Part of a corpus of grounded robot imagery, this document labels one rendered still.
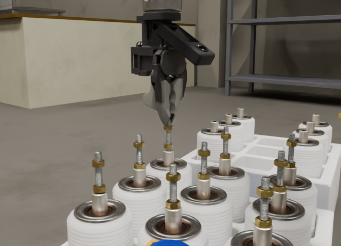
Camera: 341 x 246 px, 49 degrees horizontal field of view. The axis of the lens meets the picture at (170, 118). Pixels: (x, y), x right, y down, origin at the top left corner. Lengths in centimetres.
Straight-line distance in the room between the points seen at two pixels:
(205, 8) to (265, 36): 74
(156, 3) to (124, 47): 288
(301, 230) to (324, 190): 37
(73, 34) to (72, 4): 342
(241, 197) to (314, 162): 31
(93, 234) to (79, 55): 279
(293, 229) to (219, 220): 11
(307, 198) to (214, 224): 17
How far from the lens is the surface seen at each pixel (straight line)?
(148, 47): 71
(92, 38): 334
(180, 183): 73
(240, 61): 436
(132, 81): 365
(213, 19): 427
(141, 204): 63
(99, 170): 55
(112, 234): 54
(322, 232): 71
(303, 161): 95
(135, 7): 545
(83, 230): 54
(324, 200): 94
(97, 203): 56
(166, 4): 70
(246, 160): 109
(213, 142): 100
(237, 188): 69
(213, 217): 58
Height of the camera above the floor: 49
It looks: 11 degrees down
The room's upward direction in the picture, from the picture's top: straight up
